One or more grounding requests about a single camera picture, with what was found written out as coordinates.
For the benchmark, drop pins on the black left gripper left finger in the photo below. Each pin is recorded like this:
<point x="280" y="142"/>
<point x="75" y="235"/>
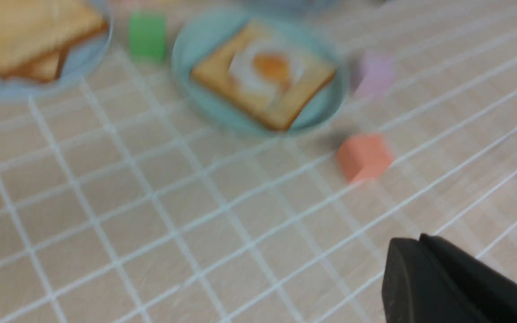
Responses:
<point x="416" y="288"/>

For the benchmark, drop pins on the orange foam cube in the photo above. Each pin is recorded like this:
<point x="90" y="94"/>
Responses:
<point x="364" y="157"/>

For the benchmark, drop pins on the light blue bread plate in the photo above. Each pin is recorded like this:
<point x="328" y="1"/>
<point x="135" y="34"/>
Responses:
<point x="79" y="63"/>

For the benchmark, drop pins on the fried egg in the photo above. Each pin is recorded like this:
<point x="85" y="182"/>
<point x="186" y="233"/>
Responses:
<point x="267" y="67"/>

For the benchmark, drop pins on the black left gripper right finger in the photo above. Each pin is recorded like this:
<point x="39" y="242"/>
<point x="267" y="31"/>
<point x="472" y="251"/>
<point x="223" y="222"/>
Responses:
<point x="490" y="293"/>

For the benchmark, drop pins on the toast slice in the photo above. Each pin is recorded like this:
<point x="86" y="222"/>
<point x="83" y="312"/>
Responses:
<point x="34" y="31"/>
<point x="275" y="112"/>
<point x="43" y="69"/>

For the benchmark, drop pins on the pink foam cube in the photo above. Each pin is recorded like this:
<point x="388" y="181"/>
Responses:
<point x="375" y="75"/>

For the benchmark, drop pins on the green foam cube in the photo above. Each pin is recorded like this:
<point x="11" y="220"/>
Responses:
<point x="147" y="36"/>

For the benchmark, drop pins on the teal centre plate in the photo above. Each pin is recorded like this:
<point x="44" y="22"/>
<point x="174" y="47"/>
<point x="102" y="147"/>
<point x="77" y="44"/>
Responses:
<point x="200" y="36"/>

